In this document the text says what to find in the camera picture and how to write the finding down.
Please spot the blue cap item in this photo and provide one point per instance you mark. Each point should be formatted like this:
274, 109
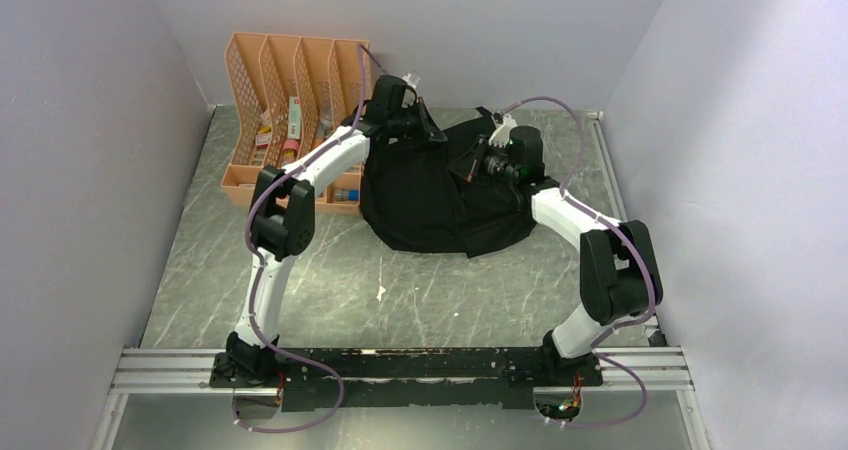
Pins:
346, 195

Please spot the peach plastic desk organizer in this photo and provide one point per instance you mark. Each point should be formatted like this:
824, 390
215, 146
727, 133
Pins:
291, 93

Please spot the pink crayon tube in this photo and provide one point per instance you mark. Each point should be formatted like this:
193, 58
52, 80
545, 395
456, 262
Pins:
290, 151

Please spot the teal stationery box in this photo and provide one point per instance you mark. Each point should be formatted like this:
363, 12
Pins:
294, 118

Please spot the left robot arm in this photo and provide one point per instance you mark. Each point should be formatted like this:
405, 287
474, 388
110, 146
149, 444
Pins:
281, 219

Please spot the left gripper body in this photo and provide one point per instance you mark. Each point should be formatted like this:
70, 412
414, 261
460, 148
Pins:
412, 127

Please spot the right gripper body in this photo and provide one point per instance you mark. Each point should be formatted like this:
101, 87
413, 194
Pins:
493, 161

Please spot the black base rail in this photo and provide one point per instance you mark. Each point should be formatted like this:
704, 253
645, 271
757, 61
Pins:
362, 395

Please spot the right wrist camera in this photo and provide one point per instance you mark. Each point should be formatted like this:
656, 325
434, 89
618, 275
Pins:
501, 136

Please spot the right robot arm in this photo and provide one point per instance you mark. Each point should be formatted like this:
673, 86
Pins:
618, 278

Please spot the red white staples box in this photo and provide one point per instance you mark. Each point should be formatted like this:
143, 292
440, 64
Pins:
263, 136

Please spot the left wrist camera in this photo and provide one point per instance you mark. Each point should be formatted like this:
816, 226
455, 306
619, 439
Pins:
412, 80

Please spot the aluminium frame rail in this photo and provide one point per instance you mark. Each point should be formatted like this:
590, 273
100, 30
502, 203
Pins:
172, 371

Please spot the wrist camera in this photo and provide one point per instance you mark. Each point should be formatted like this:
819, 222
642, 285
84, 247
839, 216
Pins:
501, 136
412, 80

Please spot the black student backpack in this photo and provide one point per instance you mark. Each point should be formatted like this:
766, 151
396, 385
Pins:
415, 203

